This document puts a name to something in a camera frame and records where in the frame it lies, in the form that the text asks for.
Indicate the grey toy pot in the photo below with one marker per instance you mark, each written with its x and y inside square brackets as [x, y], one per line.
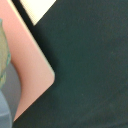
[10, 90]

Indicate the beige woven placemat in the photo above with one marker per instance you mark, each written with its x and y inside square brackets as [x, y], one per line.
[36, 9]

